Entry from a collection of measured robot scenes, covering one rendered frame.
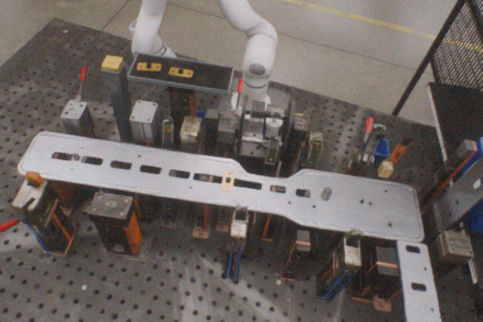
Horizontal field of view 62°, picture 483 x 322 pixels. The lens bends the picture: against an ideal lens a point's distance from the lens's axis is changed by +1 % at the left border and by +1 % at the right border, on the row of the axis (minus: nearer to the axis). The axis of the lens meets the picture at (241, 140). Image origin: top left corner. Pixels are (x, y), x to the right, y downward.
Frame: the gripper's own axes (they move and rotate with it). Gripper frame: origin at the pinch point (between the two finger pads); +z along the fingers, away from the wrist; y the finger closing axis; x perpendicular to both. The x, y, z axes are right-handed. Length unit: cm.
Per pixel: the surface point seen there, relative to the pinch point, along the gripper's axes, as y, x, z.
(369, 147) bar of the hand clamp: -70, 63, 9
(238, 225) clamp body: -24, 85, -4
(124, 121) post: 21.0, 25.0, -6.5
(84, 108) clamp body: 21, 36, -29
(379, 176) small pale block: -70, 68, 21
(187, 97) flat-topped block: -12.5, 32.7, -13.9
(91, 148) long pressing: 21, 50, -22
